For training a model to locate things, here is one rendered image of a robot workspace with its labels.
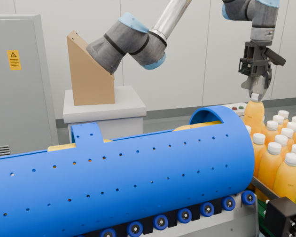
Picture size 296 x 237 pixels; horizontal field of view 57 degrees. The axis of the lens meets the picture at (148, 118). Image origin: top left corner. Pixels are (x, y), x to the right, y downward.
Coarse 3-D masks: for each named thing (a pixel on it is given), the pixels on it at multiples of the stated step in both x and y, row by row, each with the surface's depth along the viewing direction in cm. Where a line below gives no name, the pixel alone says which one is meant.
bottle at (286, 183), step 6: (282, 162) 85; (282, 168) 83; (288, 168) 82; (294, 168) 81; (276, 174) 85; (282, 174) 83; (288, 174) 82; (294, 174) 81; (276, 180) 85; (282, 180) 83; (288, 180) 82; (294, 180) 81; (276, 186) 86; (282, 186) 84; (288, 186) 82; (294, 186) 82; (276, 192) 86; (282, 192) 84; (288, 192) 83; (294, 192) 83; (294, 198) 84
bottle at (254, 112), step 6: (252, 102) 102; (258, 102) 101; (246, 108) 104; (252, 108) 102; (258, 108) 101; (246, 114) 104; (252, 114) 102; (258, 114) 101; (246, 120) 104; (252, 120) 103; (258, 120) 102; (252, 126) 103; (258, 126) 103; (252, 132) 104; (258, 132) 104; (252, 138) 105
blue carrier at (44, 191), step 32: (96, 128) 70; (192, 128) 73; (224, 128) 75; (0, 160) 58; (32, 160) 60; (64, 160) 61; (96, 160) 63; (128, 160) 65; (160, 160) 67; (192, 160) 69; (224, 160) 72; (0, 192) 56; (32, 192) 58; (64, 192) 59; (96, 192) 62; (128, 192) 64; (160, 192) 67; (192, 192) 71; (224, 192) 77; (0, 224) 56; (32, 224) 58; (64, 224) 61; (96, 224) 65
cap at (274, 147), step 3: (270, 144) 89; (273, 144) 89; (276, 144) 89; (279, 144) 89; (270, 147) 88; (273, 147) 87; (276, 147) 87; (279, 147) 87; (270, 150) 88; (273, 150) 87; (276, 150) 87; (279, 150) 87
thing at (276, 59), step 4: (268, 48) 94; (268, 52) 94; (272, 52) 95; (268, 56) 96; (272, 56) 96; (276, 56) 97; (280, 56) 97; (272, 60) 99; (276, 60) 97; (280, 60) 98; (284, 60) 99; (276, 64) 100; (280, 64) 99
